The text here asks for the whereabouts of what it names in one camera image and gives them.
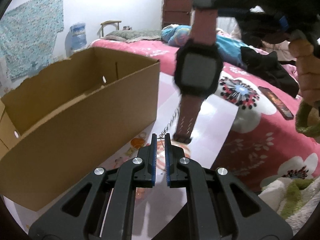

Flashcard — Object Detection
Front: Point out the pink strap black watch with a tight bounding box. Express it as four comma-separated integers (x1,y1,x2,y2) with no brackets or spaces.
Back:
173,9,223,144

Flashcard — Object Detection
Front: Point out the silver chain necklace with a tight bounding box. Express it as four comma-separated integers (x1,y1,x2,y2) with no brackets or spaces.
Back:
158,100,183,138

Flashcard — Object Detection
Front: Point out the right human hand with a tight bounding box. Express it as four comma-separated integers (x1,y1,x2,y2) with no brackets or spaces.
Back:
289,30,320,109

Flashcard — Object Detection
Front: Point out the dark red wooden door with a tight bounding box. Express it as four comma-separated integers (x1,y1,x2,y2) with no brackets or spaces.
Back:
162,0,191,28

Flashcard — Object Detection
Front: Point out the pink printed table mat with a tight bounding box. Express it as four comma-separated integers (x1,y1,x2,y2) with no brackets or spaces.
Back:
4,73,239,238

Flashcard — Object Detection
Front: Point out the blue patterned blanket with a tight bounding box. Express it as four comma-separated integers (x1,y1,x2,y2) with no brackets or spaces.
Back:
162,24,248,69

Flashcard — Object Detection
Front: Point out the black garment on bed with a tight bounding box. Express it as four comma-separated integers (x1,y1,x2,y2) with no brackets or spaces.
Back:
240,47,299,98

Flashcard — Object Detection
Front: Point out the grey green quilt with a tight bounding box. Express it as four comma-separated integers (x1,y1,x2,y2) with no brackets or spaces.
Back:
102,30,162,43

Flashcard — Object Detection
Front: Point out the pink floral bed blanket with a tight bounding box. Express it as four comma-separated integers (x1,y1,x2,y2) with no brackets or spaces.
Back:
88,36,320,193

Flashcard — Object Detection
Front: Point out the wooden chair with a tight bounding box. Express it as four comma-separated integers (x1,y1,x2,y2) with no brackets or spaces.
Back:
97,20,122,37

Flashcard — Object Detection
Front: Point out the brown cardboard box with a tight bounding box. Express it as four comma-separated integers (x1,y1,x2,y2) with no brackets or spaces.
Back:
1,47,160,211

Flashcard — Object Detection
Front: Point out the white green fuzzy blanket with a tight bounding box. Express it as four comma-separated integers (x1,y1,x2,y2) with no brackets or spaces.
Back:
259,177,319,234

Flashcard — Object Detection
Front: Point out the blue water jug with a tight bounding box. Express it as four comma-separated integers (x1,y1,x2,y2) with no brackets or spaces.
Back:
65,22,87,57

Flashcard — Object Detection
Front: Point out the teal patterned wall cloth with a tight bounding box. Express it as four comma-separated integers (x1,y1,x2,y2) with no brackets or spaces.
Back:
1,0,64,80

